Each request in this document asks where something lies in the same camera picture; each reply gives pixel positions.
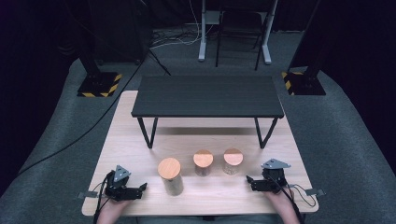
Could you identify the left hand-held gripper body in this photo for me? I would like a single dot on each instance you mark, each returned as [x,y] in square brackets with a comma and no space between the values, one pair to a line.
[121,191]

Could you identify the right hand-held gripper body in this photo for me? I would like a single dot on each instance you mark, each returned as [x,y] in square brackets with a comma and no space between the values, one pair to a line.
[271,185]

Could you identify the tall glass jar wooden lid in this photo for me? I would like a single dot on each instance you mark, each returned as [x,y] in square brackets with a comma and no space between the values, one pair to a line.
[169,169]

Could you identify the black metal riser shelf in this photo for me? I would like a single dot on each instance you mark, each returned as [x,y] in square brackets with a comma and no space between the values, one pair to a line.
[207,96]

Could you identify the person's left hand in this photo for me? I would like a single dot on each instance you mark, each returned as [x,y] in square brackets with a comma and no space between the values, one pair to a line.
[113,208]

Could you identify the person's right hand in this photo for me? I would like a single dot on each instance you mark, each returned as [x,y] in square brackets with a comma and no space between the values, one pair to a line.
[281,200]

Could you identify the black stand with striped base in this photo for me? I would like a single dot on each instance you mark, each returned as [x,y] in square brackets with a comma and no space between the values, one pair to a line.
[99,84]
[303,84]

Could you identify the black tripod leg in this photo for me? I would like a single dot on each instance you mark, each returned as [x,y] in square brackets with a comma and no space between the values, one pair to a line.
[160,63]

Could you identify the white desk leg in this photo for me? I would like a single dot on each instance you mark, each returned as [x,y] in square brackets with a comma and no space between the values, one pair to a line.
[266,53]
[203,46]

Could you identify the black chair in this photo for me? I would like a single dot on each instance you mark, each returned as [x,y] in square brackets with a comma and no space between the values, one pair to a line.
[239,21]

